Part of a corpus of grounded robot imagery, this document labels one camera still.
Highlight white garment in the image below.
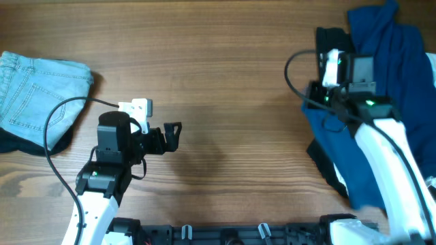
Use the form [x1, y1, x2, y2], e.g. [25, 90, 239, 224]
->
[328, 52, 435, 206]

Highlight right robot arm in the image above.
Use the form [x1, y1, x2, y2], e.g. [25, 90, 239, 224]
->
[306, 49, 435, 244]

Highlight black garment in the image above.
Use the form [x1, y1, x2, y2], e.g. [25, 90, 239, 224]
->
[302, 27, 354, 198]

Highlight dark garment under shorts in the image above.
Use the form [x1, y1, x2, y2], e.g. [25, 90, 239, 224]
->
[1, 126, 74, 157]

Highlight left black cable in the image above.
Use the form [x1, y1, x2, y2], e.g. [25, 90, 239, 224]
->
[43, 96, 120, 245]

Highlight black cable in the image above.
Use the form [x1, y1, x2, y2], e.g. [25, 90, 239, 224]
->
[43, 96, 120, 245]
[283, 49, 436, 235]

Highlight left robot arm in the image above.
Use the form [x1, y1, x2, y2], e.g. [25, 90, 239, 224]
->
[62, 111, 182, 244]

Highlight blue t-shirt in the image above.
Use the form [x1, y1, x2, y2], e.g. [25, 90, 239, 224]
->
[302, 1, 435, 210]

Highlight right black cable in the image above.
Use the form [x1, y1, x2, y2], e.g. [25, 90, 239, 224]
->
[283, 49, 436, 235]

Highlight folded light denim shorts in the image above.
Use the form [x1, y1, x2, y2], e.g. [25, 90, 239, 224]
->
[1, 51, 93, 149]

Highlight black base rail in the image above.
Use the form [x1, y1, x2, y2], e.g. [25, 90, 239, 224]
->
[108, 217, 380, 245]

